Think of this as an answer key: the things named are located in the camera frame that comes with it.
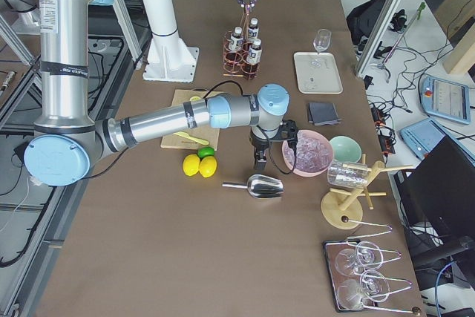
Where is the tea bottle white cap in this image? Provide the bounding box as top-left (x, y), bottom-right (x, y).
top-left (243, 38), bottom-right (262, 79)

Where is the copper wire bottle basket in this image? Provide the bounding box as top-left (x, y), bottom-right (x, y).
top-left (222, 10), bottom-right (259, 80)

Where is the metal ice scoop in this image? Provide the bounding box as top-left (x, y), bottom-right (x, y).
top-left (222, 174), bottom-right (284, 199)

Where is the pink bowl with ice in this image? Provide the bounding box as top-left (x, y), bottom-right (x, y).
top-left (293, 129), bottom-right (334, 177)

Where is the yellow lemon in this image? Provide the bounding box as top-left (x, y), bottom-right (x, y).
top-left (182, 154), bottom-right (200, 177)
top-left (199, 156), bottom-right (217, 178)

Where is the wooden cutting board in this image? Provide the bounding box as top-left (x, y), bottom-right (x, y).
top-left (160, 88), bottom-right (223, 151)

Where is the green lime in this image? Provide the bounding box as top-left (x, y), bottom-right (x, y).
top-left (197, 146), bottom-right (215, 159)

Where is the dark grey folded cloth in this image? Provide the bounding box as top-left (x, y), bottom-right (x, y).
top-left (307, 102), bottom-right (341, 126)

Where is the yellow plastic knife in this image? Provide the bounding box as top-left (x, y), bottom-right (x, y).
top-left (174, 131), bottom-right (209, 146)

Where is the clear textured glass cup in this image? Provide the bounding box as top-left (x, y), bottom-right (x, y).
top-left (327, 160), bottom-right (370, 189)

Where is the green bowl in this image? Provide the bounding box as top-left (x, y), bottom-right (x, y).
top-left (330, 136), bottom-right (362, 163)

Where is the clear wine glass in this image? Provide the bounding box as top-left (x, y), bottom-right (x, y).
top-left (310, 28), bottom-right (332, 68)

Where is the wooden glass tree stand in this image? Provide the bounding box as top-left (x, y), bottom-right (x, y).
top-left (321, 161), bottom-right (413, 229)

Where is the cream serving tray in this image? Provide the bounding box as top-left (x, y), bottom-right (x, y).
top-left (293, 52), bottom-right (343, 94)

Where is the black tray with glasses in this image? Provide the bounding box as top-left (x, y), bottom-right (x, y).
top-left (323, 240), bottom-right (422, 316)

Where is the upside wine glass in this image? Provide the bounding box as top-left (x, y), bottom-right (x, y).
top-left (336, 269), bottom-right (413, 313)
top-left (335, 241), bottom-right (402, 277)

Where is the blue teach pendant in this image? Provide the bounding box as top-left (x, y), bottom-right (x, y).
top-left (399, 118), bottom-right (453, 160)
top-left (420, 76), bottom-right (471, 125)

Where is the black monitor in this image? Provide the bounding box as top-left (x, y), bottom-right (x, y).
top-left (401, 137), bottom-right (474, 240)

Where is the white pillar mount base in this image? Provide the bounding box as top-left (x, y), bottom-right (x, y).
top-left (142, 0), bottom-right (199, 83)

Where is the aluminium frame post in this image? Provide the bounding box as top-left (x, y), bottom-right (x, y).
top-left (355, 0), bottom-right (401, 78)

